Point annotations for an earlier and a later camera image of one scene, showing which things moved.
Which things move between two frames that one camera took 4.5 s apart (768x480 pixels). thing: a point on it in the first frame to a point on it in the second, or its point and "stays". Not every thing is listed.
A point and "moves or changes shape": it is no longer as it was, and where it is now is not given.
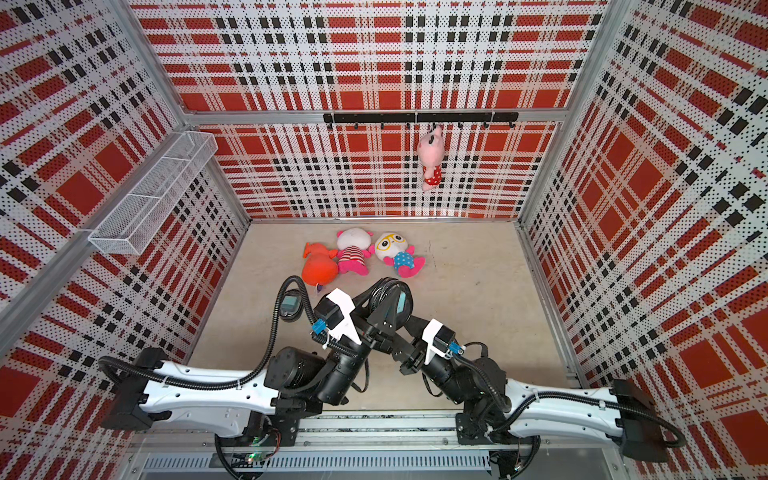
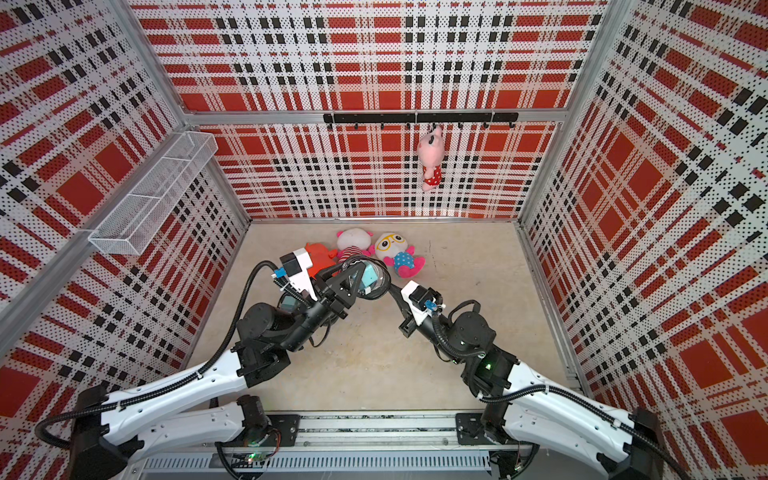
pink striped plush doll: [354, 247] stays
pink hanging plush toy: [431, 150] stays
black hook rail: [422, 117] stays
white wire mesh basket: [126, 227] stays
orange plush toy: [319, 266] stays
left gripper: [373, 328] to [331, 294]
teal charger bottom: [401, 302] moves or changes shape
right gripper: [413, 355] to [410, 327]
